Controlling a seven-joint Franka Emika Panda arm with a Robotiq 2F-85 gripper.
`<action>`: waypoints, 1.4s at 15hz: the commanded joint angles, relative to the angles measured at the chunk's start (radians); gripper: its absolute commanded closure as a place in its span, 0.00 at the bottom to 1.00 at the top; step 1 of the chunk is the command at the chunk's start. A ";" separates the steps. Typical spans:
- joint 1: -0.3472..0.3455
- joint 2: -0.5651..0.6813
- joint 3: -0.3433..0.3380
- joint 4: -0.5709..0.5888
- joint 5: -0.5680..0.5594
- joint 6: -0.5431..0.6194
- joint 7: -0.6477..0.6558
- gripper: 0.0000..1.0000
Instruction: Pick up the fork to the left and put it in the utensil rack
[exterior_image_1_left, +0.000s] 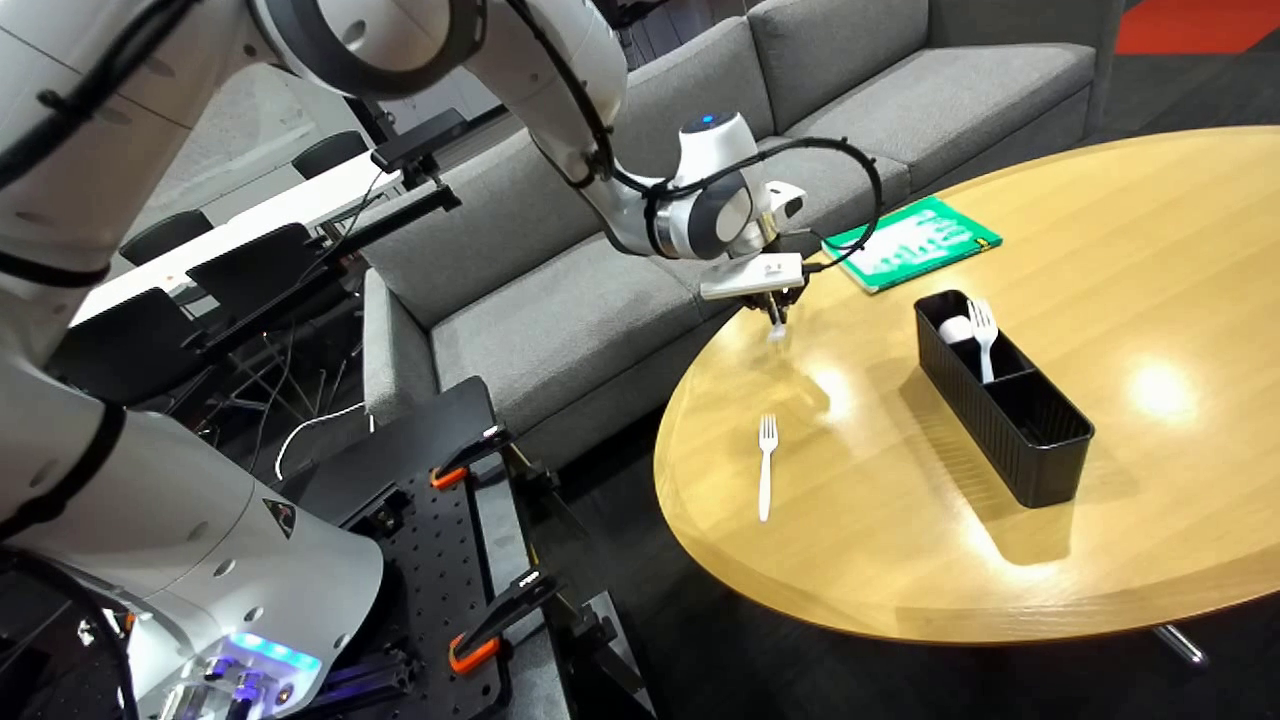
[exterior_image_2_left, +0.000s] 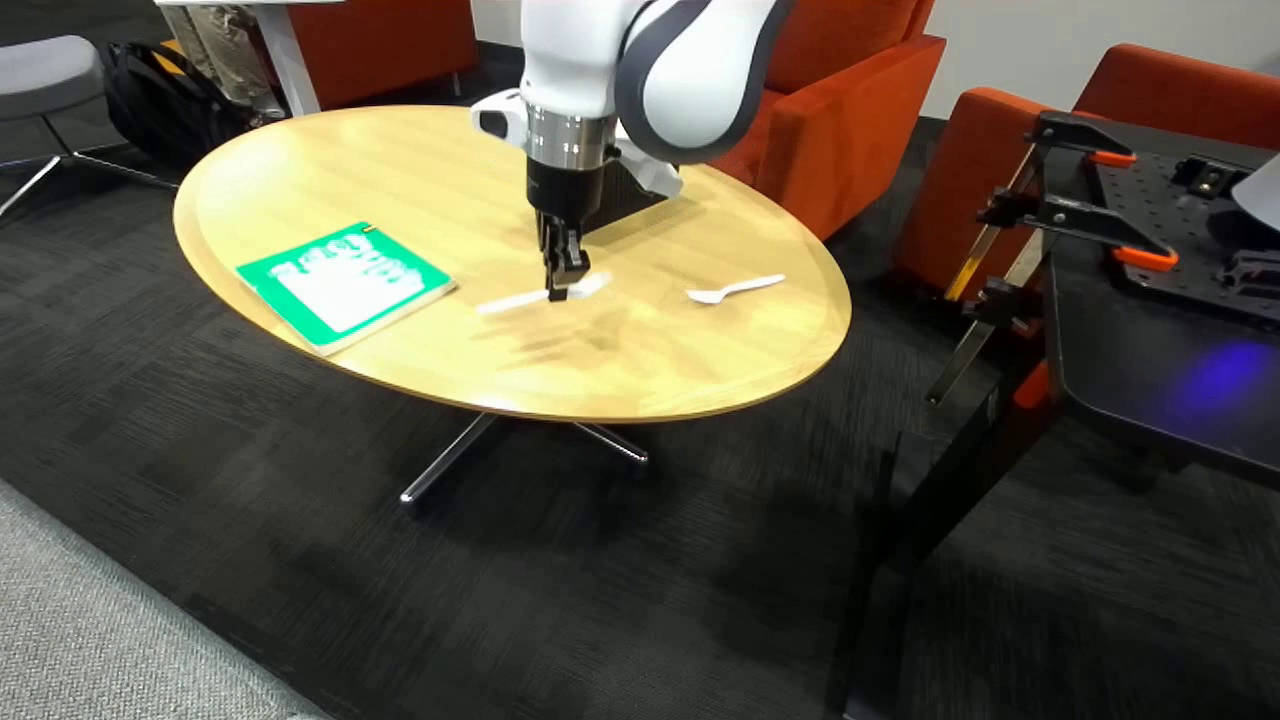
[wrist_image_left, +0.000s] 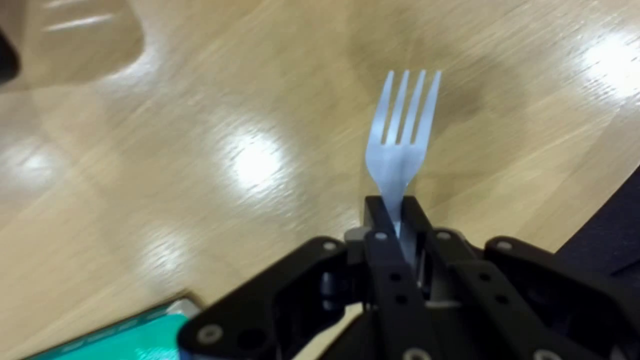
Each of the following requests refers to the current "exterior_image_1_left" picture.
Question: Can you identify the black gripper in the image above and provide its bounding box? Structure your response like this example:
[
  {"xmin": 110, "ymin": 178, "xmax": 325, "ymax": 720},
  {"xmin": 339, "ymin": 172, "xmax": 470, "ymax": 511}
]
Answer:
[{"xmin": 756, "ymin": 218, "xmax": 810, "ymax": 334}]

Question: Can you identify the black utensil rack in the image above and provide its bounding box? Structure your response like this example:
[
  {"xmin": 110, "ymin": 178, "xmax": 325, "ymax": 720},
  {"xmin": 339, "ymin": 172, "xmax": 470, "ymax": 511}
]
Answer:
[{"xmin": 912, "ymin": 289, "xmax": 1102, "ymax": 511}]

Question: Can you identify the grey fabric sofa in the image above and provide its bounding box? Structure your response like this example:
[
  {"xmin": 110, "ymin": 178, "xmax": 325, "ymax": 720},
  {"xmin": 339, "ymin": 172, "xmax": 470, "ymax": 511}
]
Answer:
[{"xmin": 356, "ymin": 0, "xmax": 1116, "ymax": 471}]

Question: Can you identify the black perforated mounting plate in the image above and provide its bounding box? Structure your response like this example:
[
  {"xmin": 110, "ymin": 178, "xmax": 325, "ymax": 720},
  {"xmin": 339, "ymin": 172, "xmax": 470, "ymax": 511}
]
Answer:
[{"xmin": 377, "ymin": 471, "xmax": 593, "ymax": 720}]

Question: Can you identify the black office chair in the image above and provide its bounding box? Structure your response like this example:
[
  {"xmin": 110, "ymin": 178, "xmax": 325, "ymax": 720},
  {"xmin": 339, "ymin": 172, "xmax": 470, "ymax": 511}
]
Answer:
[
  {"xmin": 117, "ymin": 208, "xmax": 217, "ymax": 267},
  {"xmin": 184, "ymin": 218, "xmax": 325, "ymax": 334},
  {"xmin": 290, "ymin": 126, "xmax": 372, "ymax": 178},
  {"xmin": 54, "ymin": 289, "xmax": 205, "ymax": 403}
]

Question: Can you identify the orange armchair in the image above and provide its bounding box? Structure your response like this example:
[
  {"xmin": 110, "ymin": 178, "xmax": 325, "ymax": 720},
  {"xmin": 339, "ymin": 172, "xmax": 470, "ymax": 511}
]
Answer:
[{"xmin": 1114, "ymin": 0, "xmax": 1280, "ymax": 59}]

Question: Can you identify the white long desk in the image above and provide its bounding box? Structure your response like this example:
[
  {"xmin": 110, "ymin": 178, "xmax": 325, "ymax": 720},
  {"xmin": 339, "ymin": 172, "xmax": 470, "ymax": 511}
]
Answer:
[{"xmin": 71, "ymin": 162, "xmax": 464, "ymax": 331}]

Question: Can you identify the chrome table base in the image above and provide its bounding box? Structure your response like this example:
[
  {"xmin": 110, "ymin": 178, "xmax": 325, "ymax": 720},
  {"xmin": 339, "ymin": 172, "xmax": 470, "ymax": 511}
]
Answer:
[{"xmin": 1153, "ymin": 621, "xmax": 1213, "ymax": 671}]

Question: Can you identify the light grey wrist camera box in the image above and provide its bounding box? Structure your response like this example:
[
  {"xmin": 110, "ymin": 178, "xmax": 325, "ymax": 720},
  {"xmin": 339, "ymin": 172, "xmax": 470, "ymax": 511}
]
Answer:
[{"xmin": 698, "ymin": 246, "xmax": 810, "ymax": 304}]

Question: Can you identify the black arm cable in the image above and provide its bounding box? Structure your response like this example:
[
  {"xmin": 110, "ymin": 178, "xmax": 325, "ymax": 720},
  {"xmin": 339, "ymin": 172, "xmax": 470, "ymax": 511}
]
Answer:
[{"xmin": 603, "ymin": 131, "xmax": 888, "ymax": 275}]

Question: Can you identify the black clamp with orange handle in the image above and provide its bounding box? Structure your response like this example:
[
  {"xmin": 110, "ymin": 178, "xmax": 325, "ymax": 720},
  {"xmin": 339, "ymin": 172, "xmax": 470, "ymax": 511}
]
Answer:
[
  {"xmin": 445, "ymin": 564, "xmax": 598, "ymax": 678},
  {"xmin": 427, "ymin": 423, "xmax": 564, "ymax": 504}
]

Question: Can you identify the black camera on stand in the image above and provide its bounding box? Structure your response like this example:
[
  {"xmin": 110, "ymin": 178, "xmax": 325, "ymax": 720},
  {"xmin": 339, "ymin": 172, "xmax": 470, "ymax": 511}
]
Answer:
[{"xmin": 369, "ymin": 109, "xmax": 474, "ymax": 182}]

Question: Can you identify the black camera stand pole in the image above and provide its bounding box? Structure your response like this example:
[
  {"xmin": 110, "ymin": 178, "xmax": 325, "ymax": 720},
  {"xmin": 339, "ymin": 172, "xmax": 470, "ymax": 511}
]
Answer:
[{"xmin": 348, "ymin": 92, "xmax": 406, "ymax": 152}]

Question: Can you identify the white floor cable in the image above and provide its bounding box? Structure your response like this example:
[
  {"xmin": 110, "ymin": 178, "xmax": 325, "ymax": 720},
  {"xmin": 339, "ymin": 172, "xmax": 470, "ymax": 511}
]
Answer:
[{"xmin": 274, "ymin": 394, "xmax": 372, "ymax": 484}]

